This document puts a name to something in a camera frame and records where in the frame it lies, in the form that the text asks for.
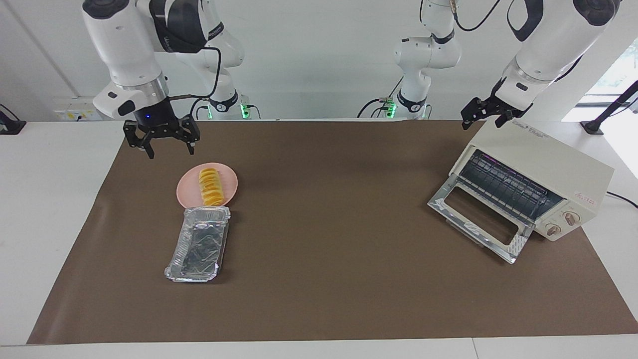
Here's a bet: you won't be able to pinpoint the yellow ridged bread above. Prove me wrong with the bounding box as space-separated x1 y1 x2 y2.
198 168 225 207

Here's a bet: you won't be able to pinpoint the aluminium foil tray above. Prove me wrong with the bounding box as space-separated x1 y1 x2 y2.
164 205 232 283

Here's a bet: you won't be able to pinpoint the metal oven rack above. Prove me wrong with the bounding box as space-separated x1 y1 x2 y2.
459 150 564 223

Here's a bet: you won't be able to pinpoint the cream toaster oven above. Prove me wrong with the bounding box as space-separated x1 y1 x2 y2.
449 119 615 243

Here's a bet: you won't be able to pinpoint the glass oven door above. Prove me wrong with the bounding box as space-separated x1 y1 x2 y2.
427 177 534 265

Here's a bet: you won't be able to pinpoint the pink round plate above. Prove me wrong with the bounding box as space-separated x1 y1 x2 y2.
176 163 239 209

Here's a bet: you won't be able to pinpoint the bright window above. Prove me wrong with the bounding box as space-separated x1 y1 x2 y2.
563 37 638 123

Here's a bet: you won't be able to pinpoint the black clamp base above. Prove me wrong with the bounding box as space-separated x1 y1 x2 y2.
0 104 27 136

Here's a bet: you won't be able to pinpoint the brown table mat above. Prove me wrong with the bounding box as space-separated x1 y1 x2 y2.
26 120 638 346

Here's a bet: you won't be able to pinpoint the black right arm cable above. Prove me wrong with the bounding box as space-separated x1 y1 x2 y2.
167 46 223 121

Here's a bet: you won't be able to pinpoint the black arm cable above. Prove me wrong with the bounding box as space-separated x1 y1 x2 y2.
448 0 505 33
167 46 223 121

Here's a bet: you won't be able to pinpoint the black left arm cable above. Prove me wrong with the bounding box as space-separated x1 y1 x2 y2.
448 0 505 33

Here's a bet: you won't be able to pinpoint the white wall power socket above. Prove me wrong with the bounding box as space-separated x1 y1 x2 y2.
54 97 103 122

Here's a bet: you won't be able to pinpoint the black arm base cables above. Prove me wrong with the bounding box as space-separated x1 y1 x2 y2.
356 76 405 119

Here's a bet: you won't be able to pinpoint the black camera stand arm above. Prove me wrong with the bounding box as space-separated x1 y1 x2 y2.
580 80 638 136

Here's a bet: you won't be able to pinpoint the white wall cable trunking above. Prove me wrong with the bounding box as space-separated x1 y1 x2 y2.
7 0 81 98

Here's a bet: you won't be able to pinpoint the black oven power cable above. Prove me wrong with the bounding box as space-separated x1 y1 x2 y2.
605 191 638 209

